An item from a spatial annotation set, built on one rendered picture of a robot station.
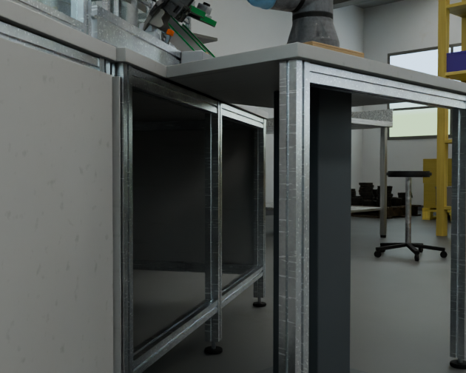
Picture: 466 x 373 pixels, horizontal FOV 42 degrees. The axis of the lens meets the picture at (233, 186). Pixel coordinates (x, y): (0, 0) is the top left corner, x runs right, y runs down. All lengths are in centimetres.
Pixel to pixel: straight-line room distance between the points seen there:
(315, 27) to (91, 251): 90
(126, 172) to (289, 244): 38
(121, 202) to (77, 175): 18
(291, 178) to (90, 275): 44
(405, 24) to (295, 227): 879
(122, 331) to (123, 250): 17
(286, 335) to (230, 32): 673
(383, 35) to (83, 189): 911
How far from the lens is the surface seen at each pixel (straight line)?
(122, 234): 132
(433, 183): 781
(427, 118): 954
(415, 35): 984
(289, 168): 126
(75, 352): 120
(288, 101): 128
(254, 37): 818
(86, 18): 128
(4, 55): 99
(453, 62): 596
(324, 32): 175
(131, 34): 157
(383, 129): 562
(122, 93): 132
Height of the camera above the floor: 60
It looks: 2 degrees down
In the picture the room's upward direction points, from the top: straight up
